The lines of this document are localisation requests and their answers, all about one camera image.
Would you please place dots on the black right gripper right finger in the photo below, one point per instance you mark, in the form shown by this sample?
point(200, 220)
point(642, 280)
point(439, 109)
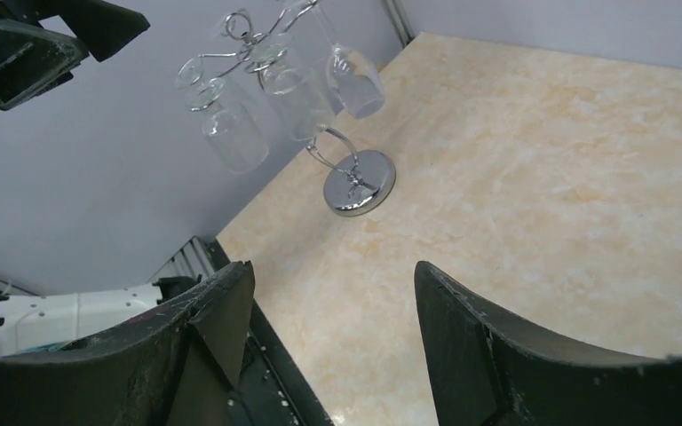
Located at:
point(489, 366)

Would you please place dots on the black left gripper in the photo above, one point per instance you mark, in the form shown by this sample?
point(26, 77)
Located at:
point(41, 42)

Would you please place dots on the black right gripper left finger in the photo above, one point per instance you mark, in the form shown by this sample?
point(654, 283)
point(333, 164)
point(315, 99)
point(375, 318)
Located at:
point(176, 364)

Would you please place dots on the cut pattern stemmed glass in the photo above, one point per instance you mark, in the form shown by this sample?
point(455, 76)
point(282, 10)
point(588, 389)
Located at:
point(292, 88)

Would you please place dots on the clear plain wine glass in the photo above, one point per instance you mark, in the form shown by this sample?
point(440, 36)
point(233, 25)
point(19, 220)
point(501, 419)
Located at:
point(349, 73)

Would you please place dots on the chrome wine glass rack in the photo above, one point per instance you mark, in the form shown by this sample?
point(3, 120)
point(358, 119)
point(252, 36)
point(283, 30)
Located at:
point(359, 180)

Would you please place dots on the clear hanging wine glass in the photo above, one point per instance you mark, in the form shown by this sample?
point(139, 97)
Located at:
point(228, 125)

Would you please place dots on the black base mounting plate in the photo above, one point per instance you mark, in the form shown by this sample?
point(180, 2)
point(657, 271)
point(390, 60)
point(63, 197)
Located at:
point(272, 389)

